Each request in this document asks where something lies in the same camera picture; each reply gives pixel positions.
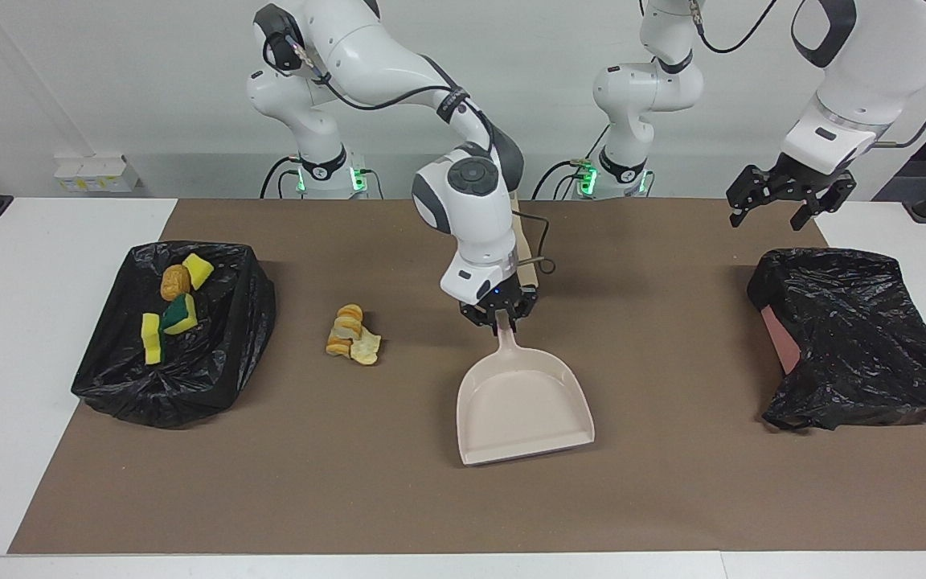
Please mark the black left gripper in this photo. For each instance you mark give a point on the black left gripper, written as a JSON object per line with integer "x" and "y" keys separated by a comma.
{"x": 805, "y": 181}

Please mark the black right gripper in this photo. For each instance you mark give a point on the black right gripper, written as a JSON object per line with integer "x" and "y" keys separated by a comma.
{"x": 503, "y": 304}

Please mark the beige hand brush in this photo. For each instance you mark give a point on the beige hand brush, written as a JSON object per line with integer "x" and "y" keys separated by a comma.
{"x": 526, "y": 241}

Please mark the beige plastic dustpan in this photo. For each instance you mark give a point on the beige plastic dustpan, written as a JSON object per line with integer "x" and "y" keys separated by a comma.
{"x": 523, "y": 410}

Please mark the pale bread piece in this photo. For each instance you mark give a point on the pale bread piece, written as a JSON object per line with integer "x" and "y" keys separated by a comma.
{"x": 366, "y": 350}

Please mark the golden croissant piece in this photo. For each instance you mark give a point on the golden croissant piece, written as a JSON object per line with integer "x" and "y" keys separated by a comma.
{"x": 344, "y": 326}

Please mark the yellow sponge piece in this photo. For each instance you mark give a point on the yellow sponge piece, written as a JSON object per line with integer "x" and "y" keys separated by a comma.
{"x": 182, "y": 315}
{"x": 153, "y": 339}
{"x": 198, "y": 271}

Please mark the brown bread roll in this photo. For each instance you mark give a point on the brown bread roll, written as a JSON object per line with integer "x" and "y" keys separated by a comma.
{"x": 175, "y": 281}

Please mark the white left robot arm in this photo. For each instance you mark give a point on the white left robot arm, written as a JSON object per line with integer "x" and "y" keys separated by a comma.
{"x": 865, "y": 64}

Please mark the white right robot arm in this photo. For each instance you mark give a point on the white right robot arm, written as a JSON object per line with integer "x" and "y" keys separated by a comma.
{"x": 471, "y": 217}

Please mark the black trash bag bin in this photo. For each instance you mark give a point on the black trash bag bin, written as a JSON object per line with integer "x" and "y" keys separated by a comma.
{"x": 214, "y": 362}

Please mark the pink box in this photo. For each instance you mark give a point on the pink box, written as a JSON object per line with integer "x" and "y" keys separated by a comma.
{"x": 780, "y": 342}

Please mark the black bag over pink box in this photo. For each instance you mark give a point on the black bag over pink box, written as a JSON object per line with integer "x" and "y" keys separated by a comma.
{"x": 857, "y": 338}

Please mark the brown table mat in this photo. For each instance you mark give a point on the brown table mat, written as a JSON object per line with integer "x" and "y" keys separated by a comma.
{"x": 431, "y": 498}

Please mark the white wall power box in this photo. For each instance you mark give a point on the white wall power box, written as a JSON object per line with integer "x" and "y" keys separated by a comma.
{"x": 97, "y": 174}

